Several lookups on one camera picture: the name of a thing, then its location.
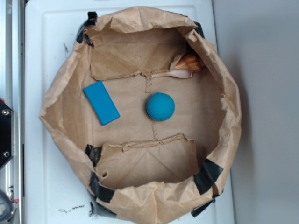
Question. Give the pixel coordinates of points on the orange conch seashell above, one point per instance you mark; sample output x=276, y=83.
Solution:
x=185, y=68

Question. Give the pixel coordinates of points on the white plastic tray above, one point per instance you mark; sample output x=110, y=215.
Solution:
x=53, y=194

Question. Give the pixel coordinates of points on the blue rectangular block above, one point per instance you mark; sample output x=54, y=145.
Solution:
x=101, y=103

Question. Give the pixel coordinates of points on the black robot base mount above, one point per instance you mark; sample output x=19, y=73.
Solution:
x=6, y=133

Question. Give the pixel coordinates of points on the metal frame rail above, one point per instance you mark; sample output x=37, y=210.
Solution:
x=11, y=89

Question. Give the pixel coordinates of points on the brown paper bag bin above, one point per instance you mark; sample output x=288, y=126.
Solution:
x=138, y=169

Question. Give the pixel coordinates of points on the blue dimpled ball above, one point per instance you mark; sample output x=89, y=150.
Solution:
x=160, y=106

